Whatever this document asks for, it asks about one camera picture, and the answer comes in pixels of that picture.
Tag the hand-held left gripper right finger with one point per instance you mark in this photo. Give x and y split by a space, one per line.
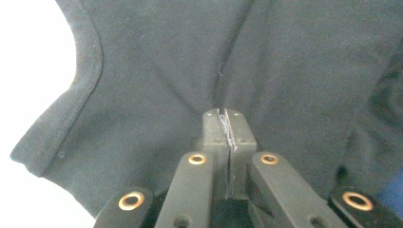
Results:
242 136

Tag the black t-shirt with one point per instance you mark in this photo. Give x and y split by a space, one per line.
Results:
142 63

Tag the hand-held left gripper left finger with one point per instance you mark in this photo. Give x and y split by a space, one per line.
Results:
214 133

